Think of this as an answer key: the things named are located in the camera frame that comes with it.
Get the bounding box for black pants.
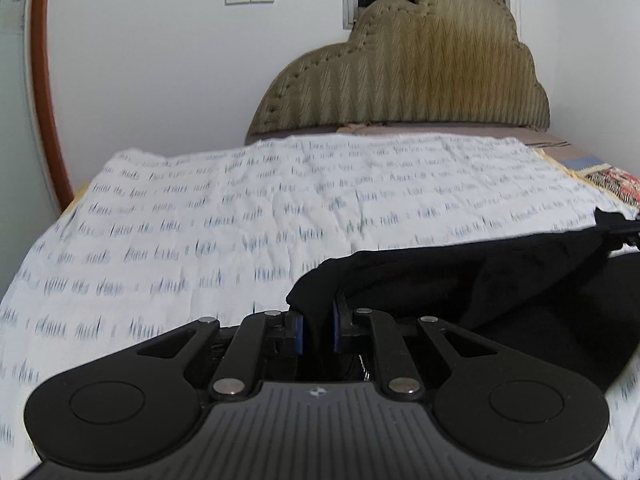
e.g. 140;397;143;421
286;209;639;390

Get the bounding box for olive upholstered headboard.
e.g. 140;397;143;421
245;0;550;143

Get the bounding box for frosted glass door panel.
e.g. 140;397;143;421
0;0;60;292

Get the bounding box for white script-print bedsheet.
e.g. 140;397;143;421
1;130;637;479

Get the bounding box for floral patterned blanket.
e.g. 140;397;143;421
577;162;640;208

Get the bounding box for orange wooden door frame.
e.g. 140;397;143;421
29;0;74;210

